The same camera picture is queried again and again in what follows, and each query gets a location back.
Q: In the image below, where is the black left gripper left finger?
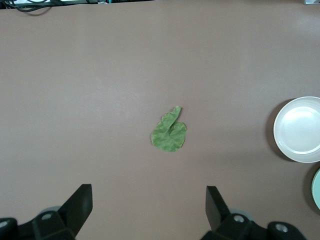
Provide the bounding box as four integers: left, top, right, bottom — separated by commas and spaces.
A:
0, 184, 94, 240

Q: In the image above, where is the green lettuce leaf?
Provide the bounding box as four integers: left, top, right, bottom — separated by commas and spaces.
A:
150, 105, 188, 153

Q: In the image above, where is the pale green plate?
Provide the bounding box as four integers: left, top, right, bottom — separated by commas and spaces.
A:
311, 167, 320, 211

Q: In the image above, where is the thin black cable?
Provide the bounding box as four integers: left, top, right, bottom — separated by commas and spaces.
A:
9, 0, 54, 16

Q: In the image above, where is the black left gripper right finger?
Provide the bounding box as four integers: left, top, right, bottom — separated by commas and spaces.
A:
201, 185, 305, 240

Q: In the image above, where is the beige plate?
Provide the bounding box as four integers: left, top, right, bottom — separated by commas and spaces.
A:
272, 96, 320, 164

